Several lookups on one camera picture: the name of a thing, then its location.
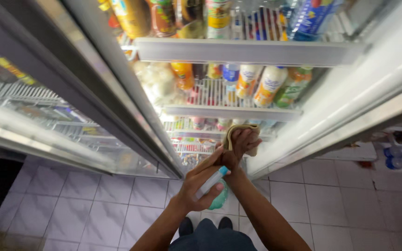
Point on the short white fridge shelf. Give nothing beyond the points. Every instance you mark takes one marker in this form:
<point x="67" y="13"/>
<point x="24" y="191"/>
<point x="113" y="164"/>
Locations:
<point x="232" y="113"/>

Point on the beige cleaning cloth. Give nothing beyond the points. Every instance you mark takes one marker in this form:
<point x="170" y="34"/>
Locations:
<point x="228" y="134"/>

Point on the brown red label bottle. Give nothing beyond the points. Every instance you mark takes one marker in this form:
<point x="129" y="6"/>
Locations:
<point x="162" y="19"/>

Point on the yellow juice bottle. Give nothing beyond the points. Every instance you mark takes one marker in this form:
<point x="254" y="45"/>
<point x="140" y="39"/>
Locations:
<point x="131" y="17"/>

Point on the person's black left shoe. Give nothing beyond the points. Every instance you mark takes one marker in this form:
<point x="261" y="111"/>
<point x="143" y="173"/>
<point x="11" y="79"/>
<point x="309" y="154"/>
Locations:
<point x="186" y="226"/>

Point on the person's left hand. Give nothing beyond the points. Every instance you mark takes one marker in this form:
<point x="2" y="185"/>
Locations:
<point x="190" y="188"/>

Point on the blue label water bottle pack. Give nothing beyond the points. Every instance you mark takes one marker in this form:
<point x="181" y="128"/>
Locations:
<point x="312" y="19"/>

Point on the green label drink bottle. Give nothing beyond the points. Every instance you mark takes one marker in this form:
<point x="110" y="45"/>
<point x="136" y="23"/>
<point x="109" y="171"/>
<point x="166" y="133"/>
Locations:
<point x="293" y="87"/>

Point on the clear bag of white items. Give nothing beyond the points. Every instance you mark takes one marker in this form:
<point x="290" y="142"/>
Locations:
<point x="155" y="82"/>

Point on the green spray bottle white nozzle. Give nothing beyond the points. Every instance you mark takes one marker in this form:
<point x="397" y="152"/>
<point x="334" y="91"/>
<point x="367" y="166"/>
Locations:
<point x="213" y="179"/>

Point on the row of low shelf drinks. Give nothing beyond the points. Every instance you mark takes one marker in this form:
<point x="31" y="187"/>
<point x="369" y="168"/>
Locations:
<point x="201" y="122"/>

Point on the dark drink bottle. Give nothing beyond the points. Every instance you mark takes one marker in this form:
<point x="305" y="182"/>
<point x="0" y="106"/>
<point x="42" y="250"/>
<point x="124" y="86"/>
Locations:
<point x="191" y="19"/>

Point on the slim blue label bottle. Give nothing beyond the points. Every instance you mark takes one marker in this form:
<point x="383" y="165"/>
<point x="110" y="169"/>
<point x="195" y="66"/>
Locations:
<point x="230" y="75"/>

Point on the person's black right shoe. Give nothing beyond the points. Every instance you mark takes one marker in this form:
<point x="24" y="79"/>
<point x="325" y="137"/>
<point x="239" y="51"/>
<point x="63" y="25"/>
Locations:
<point x="225" y="223"/>

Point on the glass fridge door dark frame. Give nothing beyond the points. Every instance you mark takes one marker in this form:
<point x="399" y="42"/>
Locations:
<point x="92" y="104"/>

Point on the white green yellow can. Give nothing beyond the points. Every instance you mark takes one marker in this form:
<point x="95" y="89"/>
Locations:
<point x="218" y="19"/>

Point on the person's black shoe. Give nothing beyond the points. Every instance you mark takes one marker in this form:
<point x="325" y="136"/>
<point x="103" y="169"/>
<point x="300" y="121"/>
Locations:
<point x="225" y="223"/>
<point x="186" y="226"/>

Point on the long white fridge shelf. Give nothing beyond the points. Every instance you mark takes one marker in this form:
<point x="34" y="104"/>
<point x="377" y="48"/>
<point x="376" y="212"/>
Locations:
<point x="250" y="52"/>

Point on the large white bottle orange label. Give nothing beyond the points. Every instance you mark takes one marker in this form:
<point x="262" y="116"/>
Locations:
<point x="269" y="87"/>

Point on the person's dark blue shorts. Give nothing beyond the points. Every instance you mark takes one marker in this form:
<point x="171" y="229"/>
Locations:
<point x="211" y="238"/>

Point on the small yellow red bottle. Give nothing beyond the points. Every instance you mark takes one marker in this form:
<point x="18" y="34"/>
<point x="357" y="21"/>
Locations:
<point x="214" y="70"/>

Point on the person's right fingers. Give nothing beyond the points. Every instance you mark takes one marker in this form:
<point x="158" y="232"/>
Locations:
<point x="246" y="137"/>

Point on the red white striped cans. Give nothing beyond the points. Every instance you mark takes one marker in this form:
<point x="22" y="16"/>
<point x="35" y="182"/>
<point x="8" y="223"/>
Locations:
<point x="263" y="26"/>

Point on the glass fridge door white frame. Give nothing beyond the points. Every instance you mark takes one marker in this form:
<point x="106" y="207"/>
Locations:
<point x="344" y="104"/>

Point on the person's right hand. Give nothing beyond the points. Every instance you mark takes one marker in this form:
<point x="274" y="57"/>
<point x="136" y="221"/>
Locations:
<point x="237" y="144"/>

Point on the small orange drink bottle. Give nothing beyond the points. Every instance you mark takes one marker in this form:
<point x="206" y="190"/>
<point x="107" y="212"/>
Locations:
<point x="183" y="75"/>

